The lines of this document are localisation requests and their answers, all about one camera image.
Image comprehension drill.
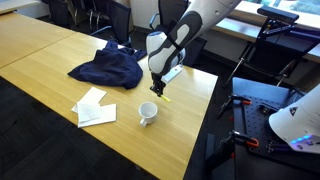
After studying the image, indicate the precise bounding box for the black stereo camera bar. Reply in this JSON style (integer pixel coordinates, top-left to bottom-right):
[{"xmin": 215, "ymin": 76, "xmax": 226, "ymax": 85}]
[{"xmin": 256, "ymin": 5, "xmax": 300, "ymax": 25}]

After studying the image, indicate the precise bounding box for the white paper napkin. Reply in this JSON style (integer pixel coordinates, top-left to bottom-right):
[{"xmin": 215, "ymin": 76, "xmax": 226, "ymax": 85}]
[
  {"xmin": 76, "ymin": 102, "xmax": 103, "ymax": 129},
  {"xmin": 70, "ymin": 86, "xmax": 108, "ymax": 114},
  {"xmin": 79, "ymin": 103, "xmax": 118, "ymax": 128}
]

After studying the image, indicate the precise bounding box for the black robot stand cart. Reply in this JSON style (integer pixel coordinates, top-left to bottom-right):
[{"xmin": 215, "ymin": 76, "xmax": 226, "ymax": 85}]
[{"xmin": 204, "ymin": 76, "xmax": 320, "ymax": 180}]

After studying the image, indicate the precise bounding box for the light wooden window bench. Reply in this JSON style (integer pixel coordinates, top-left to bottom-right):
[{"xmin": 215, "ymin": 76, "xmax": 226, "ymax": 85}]
[{"xmin": 206, "ymin": 0, "xmax": 320, "ymax": 65}]

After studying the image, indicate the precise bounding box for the black mesh office chair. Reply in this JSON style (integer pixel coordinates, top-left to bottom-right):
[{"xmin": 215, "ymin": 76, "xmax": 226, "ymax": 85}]
[
  {"xmin": 41, "ymin": 0, "xmax": 73, "ymax": 30},
  {"xmin": 68, "ymin": 0, "xmax": 112, "ymax": 34},
  {"xmin": 89, "ymin": 0, "xmax": 133, "ymax": 48},
  {"xmin": 148, "ymin": 0, "xmax": 190, "ymax": 36},
  {"xmin": 182, "ymin": 34, "xmax": 208, "ymax": 68}
]

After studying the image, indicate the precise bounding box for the navy blue cloth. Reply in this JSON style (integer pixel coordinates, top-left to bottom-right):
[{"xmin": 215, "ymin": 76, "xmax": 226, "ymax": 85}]
[{"xmin": 67, "ymin": 40, "xmax": 150, "ymax": 91}]

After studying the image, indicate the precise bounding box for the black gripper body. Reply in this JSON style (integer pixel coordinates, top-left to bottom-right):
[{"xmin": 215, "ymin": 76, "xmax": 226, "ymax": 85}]
[{"xmin": 150, "ymin": 71, "xmax": 167, "ymax": 91}]

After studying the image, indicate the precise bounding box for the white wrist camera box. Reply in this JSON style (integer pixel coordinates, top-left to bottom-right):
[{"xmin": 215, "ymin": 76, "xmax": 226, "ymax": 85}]
[{"xmin": 161, "ymin": 64, "xmax": 184, "ymax": 85}]

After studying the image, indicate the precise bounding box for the small black bracket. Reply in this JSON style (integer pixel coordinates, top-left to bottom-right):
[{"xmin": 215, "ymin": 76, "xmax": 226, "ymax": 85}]
[{"xmin": 258, "ymin": 103, "xmax": 278, "ymax": 116}]

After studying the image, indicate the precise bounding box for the white ceramic mug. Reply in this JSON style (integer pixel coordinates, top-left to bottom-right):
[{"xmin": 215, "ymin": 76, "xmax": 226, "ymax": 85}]
[{"xmin": 138, "ymin": 101, "xmax": 159, "ymax": 128}]

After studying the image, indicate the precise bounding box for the black orange bar clamp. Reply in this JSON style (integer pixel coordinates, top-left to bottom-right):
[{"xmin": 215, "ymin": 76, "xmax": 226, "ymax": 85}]
[
  {"xmin": 204, "ymin": 130, "xmax": 261, "ymax": 168},
  {"xmin": 217, "ymin": 93, "xmax": 253, "ymax": 120}
]

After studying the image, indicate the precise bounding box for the black camera tripod stand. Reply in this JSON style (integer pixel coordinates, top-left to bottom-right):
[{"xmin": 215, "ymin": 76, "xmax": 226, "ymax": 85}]
[{"xmin": 223, "ymin": 18, "xmax": 320, "ymax": 89}]

